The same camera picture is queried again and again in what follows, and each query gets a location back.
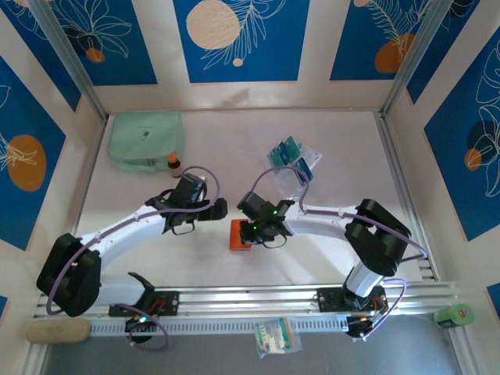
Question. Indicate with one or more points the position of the orange fabric card holder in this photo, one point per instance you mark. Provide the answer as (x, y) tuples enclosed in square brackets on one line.
[(235, 238)]

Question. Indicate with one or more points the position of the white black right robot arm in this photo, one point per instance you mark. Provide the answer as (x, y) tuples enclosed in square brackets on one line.
[(320, 222)]

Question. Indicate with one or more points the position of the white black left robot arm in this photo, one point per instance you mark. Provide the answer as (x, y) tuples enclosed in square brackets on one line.
[(121, 234)]

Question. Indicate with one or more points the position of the teal bank card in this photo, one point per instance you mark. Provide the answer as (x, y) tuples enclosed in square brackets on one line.
[(276, 154), (290, 148)]

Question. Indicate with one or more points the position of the white light blue card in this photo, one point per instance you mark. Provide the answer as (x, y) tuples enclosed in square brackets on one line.
[(312, 157)]

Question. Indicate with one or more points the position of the brown bottle with orange cap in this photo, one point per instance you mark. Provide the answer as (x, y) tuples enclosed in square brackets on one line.
[(175, 163)]

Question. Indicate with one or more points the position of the mint green medicine bag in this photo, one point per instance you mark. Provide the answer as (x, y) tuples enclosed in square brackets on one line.
[(144, 136)]

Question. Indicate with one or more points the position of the clear plastic packet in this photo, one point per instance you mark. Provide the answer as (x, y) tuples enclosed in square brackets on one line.
[(277, 336)]

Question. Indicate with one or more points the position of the black left base connector unit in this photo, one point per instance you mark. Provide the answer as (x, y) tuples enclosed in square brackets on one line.
[(140, 326)]

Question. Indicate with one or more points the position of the black base connector unit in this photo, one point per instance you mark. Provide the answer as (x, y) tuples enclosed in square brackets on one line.
[(140, 326), (361, 326)]

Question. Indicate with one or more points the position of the black right base connector unit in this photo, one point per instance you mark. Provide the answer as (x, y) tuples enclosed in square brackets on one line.
[(361, 326)]

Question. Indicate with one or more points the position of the beige foam pad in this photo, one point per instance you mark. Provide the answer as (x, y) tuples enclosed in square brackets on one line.
[(58, 331)]

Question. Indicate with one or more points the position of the green tape roll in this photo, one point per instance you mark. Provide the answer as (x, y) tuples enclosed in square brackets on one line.
[(455, 315)]

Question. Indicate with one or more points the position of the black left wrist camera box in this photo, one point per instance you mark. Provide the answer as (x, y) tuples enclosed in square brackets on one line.
[(190, 188)]

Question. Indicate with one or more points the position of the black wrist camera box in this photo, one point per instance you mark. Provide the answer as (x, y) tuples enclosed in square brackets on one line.
[(190, 188), (253, 204)]

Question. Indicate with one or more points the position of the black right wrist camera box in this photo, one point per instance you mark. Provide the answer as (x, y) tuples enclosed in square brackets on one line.
[(253, 204)]

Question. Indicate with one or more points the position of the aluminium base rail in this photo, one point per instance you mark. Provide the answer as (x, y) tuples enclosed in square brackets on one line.
[(254, 297)]

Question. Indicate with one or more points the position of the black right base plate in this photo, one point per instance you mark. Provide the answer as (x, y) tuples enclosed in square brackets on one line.
[(328, 298)]

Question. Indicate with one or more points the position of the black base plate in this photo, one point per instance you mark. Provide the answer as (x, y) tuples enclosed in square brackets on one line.
[(328, 298), (168, 302)]

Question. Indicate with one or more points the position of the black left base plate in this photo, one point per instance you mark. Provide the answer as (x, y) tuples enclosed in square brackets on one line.
[(168, 302)]

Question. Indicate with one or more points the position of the aluminium side rail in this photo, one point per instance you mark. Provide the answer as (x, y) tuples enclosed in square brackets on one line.
[(90, 172), (404, 195)]

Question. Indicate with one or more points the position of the blue floral wall panel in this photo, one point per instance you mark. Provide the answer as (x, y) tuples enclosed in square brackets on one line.
[(273, 58), (437, 70), (31, 218), (39, 58), (136, 58), (351, 39), (449, 176)]

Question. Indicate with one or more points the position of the aluminium frame post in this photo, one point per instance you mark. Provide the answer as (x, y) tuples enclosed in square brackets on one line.
[(414, 58), (70, 58)]

